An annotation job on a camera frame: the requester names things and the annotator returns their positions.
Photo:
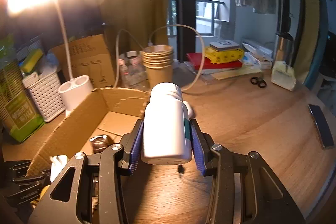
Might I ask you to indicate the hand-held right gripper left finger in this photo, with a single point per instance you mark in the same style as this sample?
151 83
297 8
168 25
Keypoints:
136 151

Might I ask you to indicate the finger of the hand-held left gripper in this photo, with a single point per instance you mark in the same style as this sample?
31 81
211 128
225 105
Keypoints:
17 167
29 178

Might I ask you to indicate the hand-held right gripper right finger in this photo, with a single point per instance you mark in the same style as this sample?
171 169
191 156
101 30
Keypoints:
198 154

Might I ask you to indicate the white charger adapter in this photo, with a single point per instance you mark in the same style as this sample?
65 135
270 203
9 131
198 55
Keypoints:
59 167

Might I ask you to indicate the black wrist watch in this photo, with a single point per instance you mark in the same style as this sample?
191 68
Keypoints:
99 144

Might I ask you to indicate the white pill bottle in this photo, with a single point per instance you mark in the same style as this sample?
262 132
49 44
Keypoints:
165 124

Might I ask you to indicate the brown cardboard box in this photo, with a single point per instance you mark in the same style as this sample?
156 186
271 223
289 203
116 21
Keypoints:
110 108

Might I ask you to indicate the small black object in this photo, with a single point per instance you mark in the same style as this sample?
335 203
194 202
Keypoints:
180 169

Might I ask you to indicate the small white round object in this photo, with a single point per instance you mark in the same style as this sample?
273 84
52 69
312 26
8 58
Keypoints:
189 109

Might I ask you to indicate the green packaging bag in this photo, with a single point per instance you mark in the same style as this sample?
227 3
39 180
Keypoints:
18 108

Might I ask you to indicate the white plastic basket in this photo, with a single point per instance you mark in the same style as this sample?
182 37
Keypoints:
47 98

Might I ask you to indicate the clear plastic bottles pack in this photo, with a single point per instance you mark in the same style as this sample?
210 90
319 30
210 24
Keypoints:
131 74

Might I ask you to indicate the white desk lamp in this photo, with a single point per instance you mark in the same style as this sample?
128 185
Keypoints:
76 90

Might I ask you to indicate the stack of brown paper cups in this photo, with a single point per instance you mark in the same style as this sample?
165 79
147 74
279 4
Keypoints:
158 66

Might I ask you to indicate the red book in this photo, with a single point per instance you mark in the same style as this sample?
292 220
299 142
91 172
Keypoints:
199 61

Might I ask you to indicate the black scissors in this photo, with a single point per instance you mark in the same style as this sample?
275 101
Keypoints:
258 82

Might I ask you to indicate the yellow wipes packet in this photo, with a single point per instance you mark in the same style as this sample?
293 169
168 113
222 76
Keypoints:
224 56

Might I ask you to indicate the printed brown carton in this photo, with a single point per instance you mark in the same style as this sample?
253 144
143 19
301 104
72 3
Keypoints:
89 61

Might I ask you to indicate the yellow green sponge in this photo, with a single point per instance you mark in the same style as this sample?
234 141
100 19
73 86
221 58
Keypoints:
32 61

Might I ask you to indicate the small white flat device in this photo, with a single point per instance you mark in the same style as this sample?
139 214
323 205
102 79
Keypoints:
224 45

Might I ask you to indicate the pale green tissue pack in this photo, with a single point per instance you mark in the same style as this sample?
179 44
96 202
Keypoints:
283 77

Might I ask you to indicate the pile of papers and packets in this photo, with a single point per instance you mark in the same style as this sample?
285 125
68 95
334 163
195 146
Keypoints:
257 53

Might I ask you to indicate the black smartphone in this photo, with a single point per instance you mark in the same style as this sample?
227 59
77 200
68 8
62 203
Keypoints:
321 125

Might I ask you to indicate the steel thermos cup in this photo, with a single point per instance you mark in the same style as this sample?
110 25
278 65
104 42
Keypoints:
284 49

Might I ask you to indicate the balcony railing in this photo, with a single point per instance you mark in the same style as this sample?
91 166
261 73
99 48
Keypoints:
207 14

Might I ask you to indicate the black door frame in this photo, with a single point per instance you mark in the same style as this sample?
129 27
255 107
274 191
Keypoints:
185 3

